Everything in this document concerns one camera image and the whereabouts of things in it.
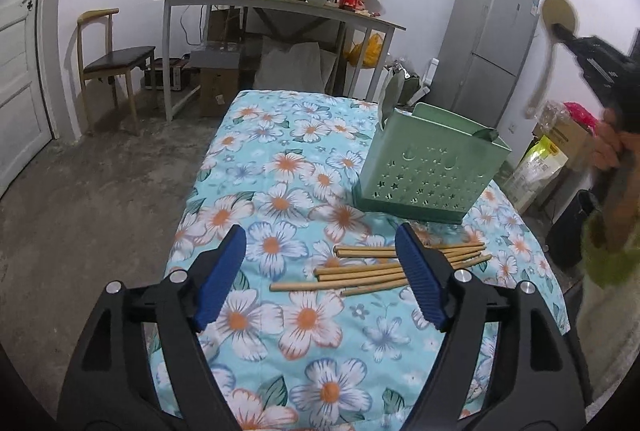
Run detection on yellow and white rice bag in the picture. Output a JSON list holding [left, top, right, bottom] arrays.
[[501, 135, 569, 215]]

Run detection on green plastic utensil basket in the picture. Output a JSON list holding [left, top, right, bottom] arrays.
[[352, 102, 512, 225]]

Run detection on cardboard box with bags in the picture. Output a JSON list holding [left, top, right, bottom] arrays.
[[531, 104, 594, 170]]

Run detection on person's right forearm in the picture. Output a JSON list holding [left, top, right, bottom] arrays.
[[575, 161, 640, 412]]

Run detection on pile of wooden chopsticks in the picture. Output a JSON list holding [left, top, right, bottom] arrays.
[[270, 240, 494, 297]]

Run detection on white sack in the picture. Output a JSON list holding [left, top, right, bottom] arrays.
[[252, 36, 341, 95]]

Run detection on red plastic bag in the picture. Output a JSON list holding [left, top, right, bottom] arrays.
[[562, 101, 599, 133]]

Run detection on black equipment case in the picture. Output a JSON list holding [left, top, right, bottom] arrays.
[[144, 57, 194, 92]]

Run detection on black trash bin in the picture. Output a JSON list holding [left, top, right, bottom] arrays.
[[545, 188, 599, 270]]

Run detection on small cardboard box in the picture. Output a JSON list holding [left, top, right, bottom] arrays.
[[198, 67, 240, 118]]

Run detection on wooden chair with dark seat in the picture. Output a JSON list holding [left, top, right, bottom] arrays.
[[76, 8, 157, 135]]

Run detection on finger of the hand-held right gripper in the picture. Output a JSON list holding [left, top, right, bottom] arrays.
[[552, 22, 582, 50]]

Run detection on white panelled door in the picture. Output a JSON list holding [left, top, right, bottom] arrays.
[[0, 0, 57, 198]]

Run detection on dark green bag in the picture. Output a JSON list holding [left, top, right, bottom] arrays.
[[395, 66, 427, 105]]

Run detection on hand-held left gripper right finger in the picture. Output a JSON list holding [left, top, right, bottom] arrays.
[[394, 222, 587, 431]]

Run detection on beige rice paddle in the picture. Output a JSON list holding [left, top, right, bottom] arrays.
[[524, 0, 579, 120]]

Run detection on yellow plastic bag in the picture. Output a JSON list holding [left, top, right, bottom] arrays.
[[347, 34, 386, 70]]

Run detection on white metal-frame table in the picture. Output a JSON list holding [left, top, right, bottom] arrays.
[[154, 0, 407, 122]]

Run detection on grey refrigerator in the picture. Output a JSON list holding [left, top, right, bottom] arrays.
[[432, 0, 542, 128]]

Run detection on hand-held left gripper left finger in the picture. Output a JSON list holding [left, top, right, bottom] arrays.
[[57, 224, 248, 431]]

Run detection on person's right hand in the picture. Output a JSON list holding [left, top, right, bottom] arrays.
[[592, 110, 627, 172]]

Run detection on floral blue blanket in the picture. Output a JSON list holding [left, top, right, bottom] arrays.
[[147, 88, 572, 431]]

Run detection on metal spoon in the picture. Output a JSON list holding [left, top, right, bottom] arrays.
[[377, 68, 407, 130]]

